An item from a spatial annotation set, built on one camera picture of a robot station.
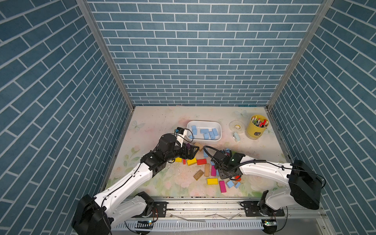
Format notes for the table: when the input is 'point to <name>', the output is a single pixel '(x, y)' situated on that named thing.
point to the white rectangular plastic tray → (203, 124)
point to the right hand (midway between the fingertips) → (224, 174)
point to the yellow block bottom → (212, 181)
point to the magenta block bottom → (223, 186)
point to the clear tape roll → (237, 126)
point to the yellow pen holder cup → (257, 126)
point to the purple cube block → (188, 146)
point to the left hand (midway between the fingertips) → (196, 147)
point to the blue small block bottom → (237, 185)
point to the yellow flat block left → (178, 159)
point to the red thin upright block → (184, 161)
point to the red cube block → (237, 177)
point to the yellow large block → (191, 162)
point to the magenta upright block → (213, 171)
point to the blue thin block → (212, 135)
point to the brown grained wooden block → (198, 175)
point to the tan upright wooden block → (207, 170)
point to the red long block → (201, 161)
